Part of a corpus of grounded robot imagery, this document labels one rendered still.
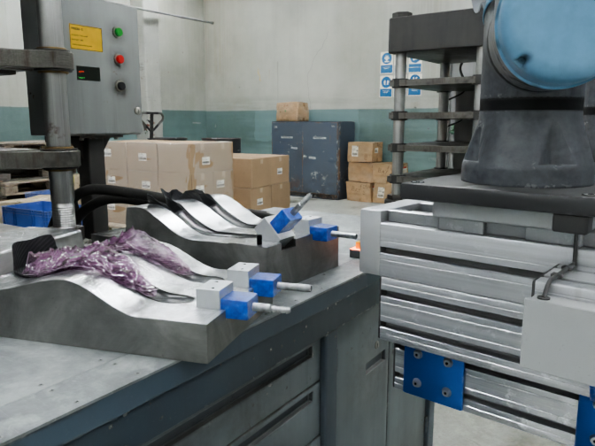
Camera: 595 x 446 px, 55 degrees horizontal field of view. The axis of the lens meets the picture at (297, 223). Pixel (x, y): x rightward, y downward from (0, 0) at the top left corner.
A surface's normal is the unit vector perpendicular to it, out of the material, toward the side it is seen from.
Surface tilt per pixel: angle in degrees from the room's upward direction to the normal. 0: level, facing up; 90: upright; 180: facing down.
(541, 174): 90
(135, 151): 92
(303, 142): 90
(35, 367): 0
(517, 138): 73
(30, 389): 0
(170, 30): 90
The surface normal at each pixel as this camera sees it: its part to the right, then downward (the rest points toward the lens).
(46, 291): -0.29, 0.17
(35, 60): 0.33, 0.17
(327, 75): -0.59, 0.14
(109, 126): 0.83, 0.10
